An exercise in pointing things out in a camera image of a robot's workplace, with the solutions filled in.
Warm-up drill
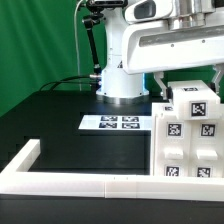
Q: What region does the black cable bundle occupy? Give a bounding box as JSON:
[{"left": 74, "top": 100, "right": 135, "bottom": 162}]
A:
[{"left": 39, "top": 75, "right": 101, "bottom": 92}]

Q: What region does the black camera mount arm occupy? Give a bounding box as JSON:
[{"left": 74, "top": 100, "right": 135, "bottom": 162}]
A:
[{"left": 82, "top": 0, "right": 104, "bottom": 90}]

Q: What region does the white cabinet door with knob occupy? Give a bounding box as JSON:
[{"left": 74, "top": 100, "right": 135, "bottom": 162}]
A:
[{"left": 153, "top": 112, "right": 191, "bottom": 177}]

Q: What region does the white U-shaped frame fence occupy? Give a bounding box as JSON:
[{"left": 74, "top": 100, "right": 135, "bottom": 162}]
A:
[{"left": 0, "top": 139, "right": 224, "bottom": 202}]

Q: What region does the white cable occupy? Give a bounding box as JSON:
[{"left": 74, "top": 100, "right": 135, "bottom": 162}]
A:
[{"left": 73, "top": 0, "right": 88, "bottom": 92}]

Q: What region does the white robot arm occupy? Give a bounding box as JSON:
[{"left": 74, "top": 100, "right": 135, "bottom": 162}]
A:
[{"left": 86, "top": 0, "right": 224, "bottom": 104}]

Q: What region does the white cabinet top block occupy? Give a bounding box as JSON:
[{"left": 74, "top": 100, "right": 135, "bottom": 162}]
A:
[{"left": 168, "top": 80, "right": 221, "bottom": 120}]

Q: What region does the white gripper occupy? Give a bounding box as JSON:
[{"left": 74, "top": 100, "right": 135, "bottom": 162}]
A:
[{"left": 122, "top": 18, "right": 224, "bottom": 100}]

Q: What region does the white marker base plate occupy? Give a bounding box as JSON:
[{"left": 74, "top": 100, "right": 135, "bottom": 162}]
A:
[{"left": 79, "top": 115, "right": 152, "bottom": 131}]

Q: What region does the white cabinet body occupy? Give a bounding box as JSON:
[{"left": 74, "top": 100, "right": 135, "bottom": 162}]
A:
[{"left": 150, "top": 103, "right": 224, "bottom": 178}]

